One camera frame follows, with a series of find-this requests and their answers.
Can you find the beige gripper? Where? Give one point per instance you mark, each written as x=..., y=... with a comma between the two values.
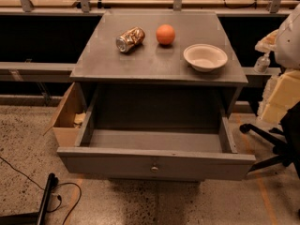
x=290, y=46

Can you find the grey top drawer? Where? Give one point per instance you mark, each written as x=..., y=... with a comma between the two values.
x=183, y=131

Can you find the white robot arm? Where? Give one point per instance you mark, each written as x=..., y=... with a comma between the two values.
x=284, y=42

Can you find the round drawer knob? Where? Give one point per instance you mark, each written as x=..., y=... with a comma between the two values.
x=154, y=169

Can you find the sanitizer bottle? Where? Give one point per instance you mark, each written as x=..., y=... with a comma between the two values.
x=262, y=63

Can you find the yellow foam blocks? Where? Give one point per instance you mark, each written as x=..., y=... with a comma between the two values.
x=280, y=94

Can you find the white paper bowl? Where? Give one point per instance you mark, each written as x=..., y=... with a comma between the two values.
x=205, y=57

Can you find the black office chair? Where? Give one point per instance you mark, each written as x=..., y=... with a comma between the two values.
x=286, y=141

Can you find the orange ball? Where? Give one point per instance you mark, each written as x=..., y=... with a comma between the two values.
x=165, y=34

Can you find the grey cabinet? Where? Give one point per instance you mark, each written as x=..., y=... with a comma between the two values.
x=152, y=62

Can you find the crushed soda can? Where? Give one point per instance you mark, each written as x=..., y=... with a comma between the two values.
x=130, y=39

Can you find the cardboard box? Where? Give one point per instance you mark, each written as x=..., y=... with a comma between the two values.
x=62, y=121

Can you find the black floor stand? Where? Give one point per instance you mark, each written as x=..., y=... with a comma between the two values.
x=36, y=218

